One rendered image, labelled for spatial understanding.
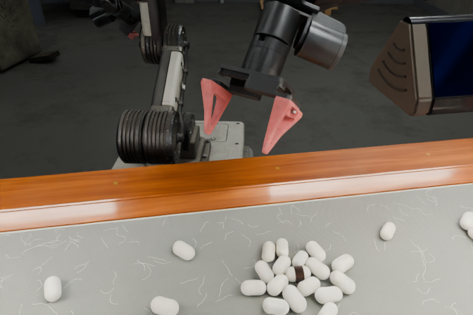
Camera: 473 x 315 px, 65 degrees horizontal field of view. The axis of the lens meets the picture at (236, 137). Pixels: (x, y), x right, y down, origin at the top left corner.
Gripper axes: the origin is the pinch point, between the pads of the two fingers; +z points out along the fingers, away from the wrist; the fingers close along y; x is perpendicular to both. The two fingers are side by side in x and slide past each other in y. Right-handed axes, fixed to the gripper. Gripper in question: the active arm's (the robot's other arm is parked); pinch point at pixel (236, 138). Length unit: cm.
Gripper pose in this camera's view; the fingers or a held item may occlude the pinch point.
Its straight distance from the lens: 53.1
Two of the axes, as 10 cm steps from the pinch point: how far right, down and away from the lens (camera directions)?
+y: -8.4, -2.8, 4.6
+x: -4.2, -2.1, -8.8
